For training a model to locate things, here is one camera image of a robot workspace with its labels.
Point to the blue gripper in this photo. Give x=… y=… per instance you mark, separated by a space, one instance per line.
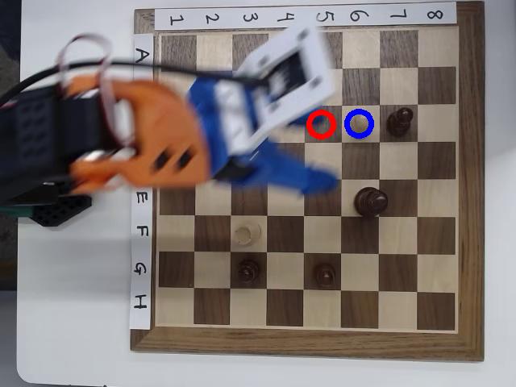
x=282 y=167

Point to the light wooden chess pawn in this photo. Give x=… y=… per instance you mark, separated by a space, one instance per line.
x=360 y=125

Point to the black and orange robot arm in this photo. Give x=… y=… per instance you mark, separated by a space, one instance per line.
x=161 y=121

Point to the large dark brown chess piece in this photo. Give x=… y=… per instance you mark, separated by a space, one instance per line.
x=371 y=202

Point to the dark brown chess pawn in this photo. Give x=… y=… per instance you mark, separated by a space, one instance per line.
x=325 y=275
x=248 y=271
x=399 y=121

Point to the light wooden chess rook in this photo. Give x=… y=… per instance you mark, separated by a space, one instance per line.
x=246 y=234

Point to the white number label strip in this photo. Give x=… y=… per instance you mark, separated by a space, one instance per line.
x=383 y=16

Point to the white letter label strip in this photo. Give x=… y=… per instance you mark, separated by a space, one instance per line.
x=141 y=250

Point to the wooden chessboard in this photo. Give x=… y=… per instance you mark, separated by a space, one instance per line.
x=443 y=342

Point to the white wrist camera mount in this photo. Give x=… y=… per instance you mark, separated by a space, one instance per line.
x=310 y=64

